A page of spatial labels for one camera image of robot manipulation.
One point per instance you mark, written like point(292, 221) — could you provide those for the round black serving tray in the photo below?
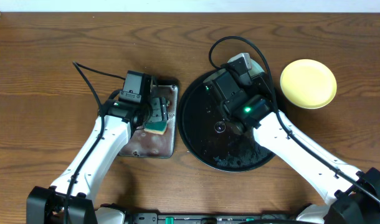
point(206, 135)

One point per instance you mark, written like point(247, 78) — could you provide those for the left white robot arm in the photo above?
point(75, 190)

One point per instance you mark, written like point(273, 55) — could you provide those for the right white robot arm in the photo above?
point(350, 195)

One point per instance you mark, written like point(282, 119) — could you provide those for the metal tray of soapy water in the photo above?
point(143, 144)

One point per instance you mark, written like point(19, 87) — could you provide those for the mint green plate with ketchup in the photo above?
point(255, 67)

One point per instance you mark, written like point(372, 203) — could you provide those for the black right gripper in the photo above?
point(261, 82)

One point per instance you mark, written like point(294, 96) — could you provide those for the pale green cleaned plate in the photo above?
point(309, 103)

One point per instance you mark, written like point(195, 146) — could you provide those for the yellow plate with ketchup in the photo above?
point(307, 78)

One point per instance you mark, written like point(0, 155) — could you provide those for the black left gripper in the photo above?
point(161, 107)

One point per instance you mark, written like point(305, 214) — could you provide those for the green and yellow scrub sponge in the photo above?
point(156, 128)

